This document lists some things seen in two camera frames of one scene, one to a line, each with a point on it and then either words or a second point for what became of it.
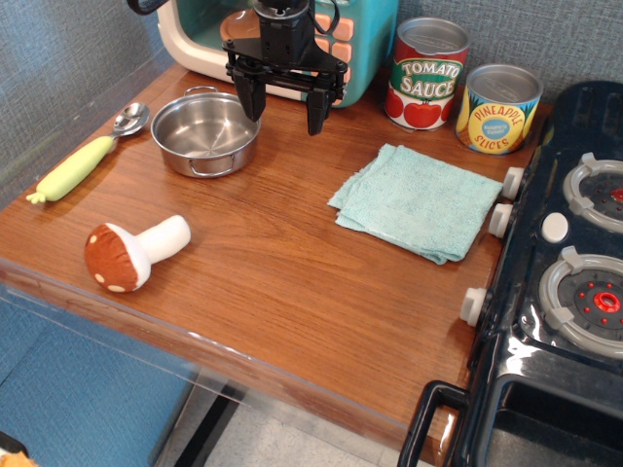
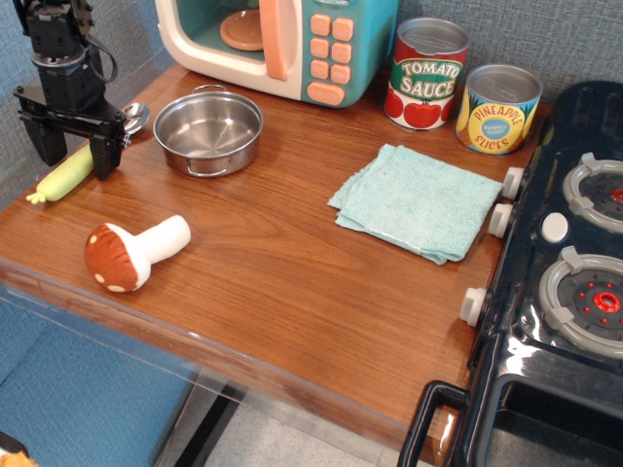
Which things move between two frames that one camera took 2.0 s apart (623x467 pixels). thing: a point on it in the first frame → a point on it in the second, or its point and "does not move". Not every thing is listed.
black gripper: [286, 53] → [72, 97]
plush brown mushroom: [118, 262] does not move
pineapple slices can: [498, 108] does not move
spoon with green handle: [130, 120] does not move
